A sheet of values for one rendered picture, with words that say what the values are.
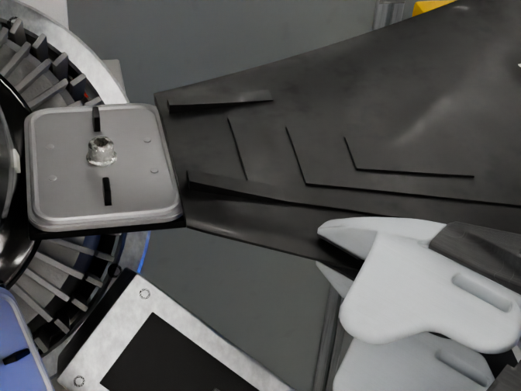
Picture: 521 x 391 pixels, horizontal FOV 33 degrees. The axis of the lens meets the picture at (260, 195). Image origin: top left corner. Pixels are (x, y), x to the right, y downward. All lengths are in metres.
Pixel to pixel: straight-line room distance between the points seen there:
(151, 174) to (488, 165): 0.15
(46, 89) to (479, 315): 0.28
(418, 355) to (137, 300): 0.19
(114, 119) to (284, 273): 1.06
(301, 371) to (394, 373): 1.31
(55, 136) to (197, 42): 0.78
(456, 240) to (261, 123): 0.13
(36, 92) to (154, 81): 0.71
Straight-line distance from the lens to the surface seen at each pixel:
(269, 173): 0.39
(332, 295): 1.53
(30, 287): 0.50
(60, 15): 0.64
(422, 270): 0.33
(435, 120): 0.44
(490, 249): 0.33
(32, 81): 0.50
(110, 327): 0.49
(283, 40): 1.22
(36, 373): 0.44
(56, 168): 0.40
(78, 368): 0.50
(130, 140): 0.42
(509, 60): 0.48
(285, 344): 1.60
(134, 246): 0.58
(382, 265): 0.33
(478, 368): 0.36
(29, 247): 0.45
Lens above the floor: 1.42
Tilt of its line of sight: 37 degrees down
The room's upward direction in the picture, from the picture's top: 5 degrees clockwise
